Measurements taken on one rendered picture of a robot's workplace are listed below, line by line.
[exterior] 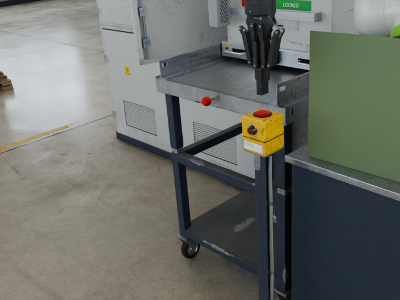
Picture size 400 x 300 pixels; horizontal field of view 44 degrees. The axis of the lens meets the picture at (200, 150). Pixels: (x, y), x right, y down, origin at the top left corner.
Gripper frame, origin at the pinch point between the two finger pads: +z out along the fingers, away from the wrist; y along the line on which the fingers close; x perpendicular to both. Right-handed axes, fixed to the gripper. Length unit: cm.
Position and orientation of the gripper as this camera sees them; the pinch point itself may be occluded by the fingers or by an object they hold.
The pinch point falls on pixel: (262, 80)
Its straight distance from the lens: 127.8
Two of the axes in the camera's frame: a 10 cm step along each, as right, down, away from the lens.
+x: -7.2, 3.3, -6.1
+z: 0.8, 9.1, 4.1
